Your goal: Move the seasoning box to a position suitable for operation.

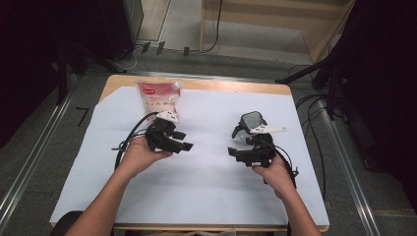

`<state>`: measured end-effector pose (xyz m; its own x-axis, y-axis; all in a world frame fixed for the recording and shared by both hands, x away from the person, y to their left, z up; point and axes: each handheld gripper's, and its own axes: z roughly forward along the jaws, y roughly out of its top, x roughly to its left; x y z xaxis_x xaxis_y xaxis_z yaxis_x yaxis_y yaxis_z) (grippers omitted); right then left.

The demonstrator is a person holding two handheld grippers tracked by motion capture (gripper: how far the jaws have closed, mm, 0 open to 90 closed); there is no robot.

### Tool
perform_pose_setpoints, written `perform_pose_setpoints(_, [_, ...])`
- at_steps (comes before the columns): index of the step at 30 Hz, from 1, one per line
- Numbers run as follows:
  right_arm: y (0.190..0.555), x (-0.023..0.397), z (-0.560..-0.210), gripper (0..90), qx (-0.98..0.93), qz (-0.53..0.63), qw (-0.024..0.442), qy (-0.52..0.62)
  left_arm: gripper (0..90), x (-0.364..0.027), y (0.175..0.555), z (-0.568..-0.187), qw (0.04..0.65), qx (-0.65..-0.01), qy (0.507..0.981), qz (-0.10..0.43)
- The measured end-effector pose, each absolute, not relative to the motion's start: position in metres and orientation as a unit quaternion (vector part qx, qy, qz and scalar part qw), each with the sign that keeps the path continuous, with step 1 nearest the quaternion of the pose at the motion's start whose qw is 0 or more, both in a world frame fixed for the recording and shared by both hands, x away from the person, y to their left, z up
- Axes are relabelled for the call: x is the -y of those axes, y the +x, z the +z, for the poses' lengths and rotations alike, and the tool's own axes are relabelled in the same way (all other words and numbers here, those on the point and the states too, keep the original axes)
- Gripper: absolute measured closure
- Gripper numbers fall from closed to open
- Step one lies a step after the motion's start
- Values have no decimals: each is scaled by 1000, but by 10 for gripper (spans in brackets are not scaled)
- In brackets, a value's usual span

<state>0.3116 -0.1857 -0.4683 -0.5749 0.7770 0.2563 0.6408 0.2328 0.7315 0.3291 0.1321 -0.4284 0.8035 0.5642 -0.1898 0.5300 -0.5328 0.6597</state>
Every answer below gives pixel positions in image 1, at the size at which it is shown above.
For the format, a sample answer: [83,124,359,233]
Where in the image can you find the light wooden frame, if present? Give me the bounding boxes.
[199,0,357,63]

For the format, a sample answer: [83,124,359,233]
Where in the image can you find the thin black hanging cable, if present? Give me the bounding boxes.
[200,0,224,54]

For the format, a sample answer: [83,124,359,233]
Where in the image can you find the black floor cables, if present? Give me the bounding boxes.
[288,63,328,201]

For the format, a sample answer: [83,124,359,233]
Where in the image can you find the left hand-held gripper black cable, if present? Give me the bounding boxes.
[111,111,161,171]

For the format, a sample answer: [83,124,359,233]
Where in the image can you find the clear jar with black lid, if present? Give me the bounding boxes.
[237,111,268,144]

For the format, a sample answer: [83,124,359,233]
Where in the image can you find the hand-held gripper black cable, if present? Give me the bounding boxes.
[259,139,300,236]
[111,111,161,171]

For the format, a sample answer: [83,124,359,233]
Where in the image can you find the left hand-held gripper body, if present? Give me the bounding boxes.
[145,110,181,152]

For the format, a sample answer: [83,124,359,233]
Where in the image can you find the dark cabinet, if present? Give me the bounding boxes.
[97,0,146,62]

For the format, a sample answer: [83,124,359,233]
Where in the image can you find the wooden table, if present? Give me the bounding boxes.
[48,74,330,233]

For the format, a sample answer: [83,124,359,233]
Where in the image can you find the person's left hand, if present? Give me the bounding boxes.
[119,136,174,180]

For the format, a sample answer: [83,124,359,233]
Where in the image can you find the white floor cable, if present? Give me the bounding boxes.
[114,45,143,72]

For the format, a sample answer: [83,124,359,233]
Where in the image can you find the person's right hand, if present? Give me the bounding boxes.
[251,156,298,201]

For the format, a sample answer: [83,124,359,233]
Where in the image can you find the clear pink-label plastic bag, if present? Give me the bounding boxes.
[137,79,185,123]

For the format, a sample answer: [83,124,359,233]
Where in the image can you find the metal floor rail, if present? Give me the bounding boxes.
[0,94,74,224]
[319,107,382,236]

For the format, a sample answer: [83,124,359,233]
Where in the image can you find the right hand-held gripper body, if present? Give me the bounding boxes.
[244,125,287,168]

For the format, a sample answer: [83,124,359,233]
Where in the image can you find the right hand-held gripper black cable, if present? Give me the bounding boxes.
[259,139,300,236]

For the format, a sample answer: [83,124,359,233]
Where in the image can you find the black tripod stand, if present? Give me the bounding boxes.
[274,55,348,122]

